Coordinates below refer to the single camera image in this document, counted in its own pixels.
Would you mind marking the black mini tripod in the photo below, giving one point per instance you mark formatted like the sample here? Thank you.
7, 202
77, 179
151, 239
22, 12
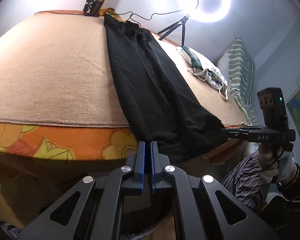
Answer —
171, 28

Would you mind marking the beige blanket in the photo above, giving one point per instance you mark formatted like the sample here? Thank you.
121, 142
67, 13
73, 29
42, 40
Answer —
54, 71

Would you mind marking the white tote bag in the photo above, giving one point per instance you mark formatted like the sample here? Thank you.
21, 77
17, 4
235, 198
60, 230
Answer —
210, 73

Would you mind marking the right hand white glove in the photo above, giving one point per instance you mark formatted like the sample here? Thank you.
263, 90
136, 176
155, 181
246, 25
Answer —
276, 166

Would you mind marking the green striped white pillow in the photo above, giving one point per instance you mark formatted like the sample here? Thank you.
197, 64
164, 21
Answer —
238, 68

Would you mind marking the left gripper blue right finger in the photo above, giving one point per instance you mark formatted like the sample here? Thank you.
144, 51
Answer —
156, 170

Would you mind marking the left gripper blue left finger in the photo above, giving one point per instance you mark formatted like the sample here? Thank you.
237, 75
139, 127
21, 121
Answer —
139, 168

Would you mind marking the orange floral bedsheet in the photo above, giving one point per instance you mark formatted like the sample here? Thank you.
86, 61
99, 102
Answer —
94, 144

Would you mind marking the black camera box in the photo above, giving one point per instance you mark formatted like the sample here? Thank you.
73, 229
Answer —
272, 103

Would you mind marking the black pants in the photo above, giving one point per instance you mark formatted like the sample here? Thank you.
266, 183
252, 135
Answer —
155, 99

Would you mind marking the black forearm sleeve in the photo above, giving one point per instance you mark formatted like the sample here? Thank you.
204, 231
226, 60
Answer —
283, 212

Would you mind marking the folded silver tripod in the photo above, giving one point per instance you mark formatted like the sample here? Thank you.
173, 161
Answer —
92, 7

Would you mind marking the striped grey trousers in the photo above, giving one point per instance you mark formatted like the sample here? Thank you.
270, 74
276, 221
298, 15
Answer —
246, 184

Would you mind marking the white ring light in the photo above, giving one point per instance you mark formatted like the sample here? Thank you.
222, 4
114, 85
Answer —
206, 11

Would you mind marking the dark green folded garment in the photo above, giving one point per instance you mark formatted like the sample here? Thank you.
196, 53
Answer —
195, 62

